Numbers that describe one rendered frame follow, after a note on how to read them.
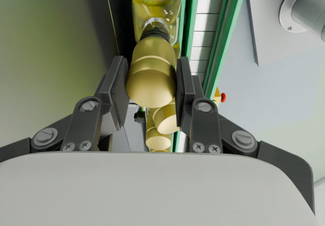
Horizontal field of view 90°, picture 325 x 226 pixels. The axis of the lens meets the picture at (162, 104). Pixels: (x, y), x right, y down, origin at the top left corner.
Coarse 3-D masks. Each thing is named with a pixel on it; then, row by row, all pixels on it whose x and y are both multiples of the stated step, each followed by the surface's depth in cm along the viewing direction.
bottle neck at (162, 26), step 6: (150, 18) 17; (156, 18) 17; (144, 24) 17; (150, 24) 16; (156, 24) 16; (162, 24) 16; (144, 30) 15; (150, 30) 14; (156, 30) 14; (162, 30) 15; (168, 30) 17; (144, 36) 14; (150, 36) 13; (156, 36) 13; (162, 36) 14; (168, 36) 15; (168, 42) 14
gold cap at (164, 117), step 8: (168, 104) 16; (152, 112) 17; (160, 112) 16; (168, 112) 15; (160, 120) 16; (168, 120) 15; (176, 120) 16; (160, 128) 16; (168, 128) 17; (176, 128) 17
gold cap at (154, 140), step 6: (150, 114) 23; (150, 120) 22; (150, 126) 21; (150, 132) 21; (156, 132) 20; (150, 138) 20; (156, 138) 20; (162, 138) 20; (168, 138) 20; (150, 144) 21; (156, 144) 21; (162, 144) 21; (168, 144) 21
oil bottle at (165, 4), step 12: (132, 0) 18; (144, 0) 17; (156, 0) 17; (168, 0) 17; (180, 0) 18; (132, 12) 18; (144, 12) 17; (156, 12) 17; (168, 12) 17; (180, 12) 18; (168, 24) 17
